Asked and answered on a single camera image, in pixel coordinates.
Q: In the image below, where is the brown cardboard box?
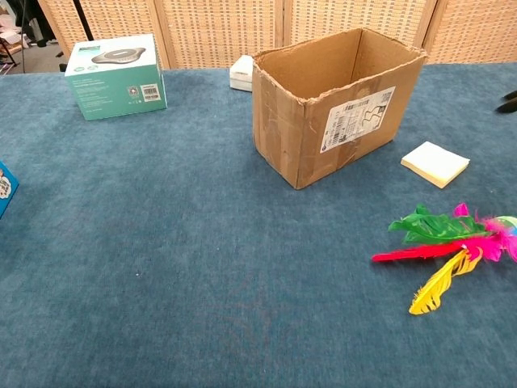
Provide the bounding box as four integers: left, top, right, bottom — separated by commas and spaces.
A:
252, 27, 428, 191

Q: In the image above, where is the small plain white box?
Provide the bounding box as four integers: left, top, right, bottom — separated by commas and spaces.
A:
229, 54, 255, 94

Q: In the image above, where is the teal speakerphone box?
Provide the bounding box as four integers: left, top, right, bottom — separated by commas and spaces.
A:
64, 32, 169, 122

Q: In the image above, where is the colourful feather toy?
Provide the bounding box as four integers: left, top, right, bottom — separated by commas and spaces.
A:
371, 202, 517, 316

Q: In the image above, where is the black tripod stand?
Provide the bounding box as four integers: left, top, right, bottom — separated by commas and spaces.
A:
58, 0, 95, 73

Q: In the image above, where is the blue cookie box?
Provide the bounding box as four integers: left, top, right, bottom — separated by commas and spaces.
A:
0, 160, 20, 221

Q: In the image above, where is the blue table cloth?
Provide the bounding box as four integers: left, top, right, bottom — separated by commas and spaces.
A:
0, 62, 517, 388

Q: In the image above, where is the wicker folding screen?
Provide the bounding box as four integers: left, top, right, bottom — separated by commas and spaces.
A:
38, 0, 517, 70

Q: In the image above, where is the cream sticky note pad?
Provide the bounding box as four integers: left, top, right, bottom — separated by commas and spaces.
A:
400, 141, 472, 190

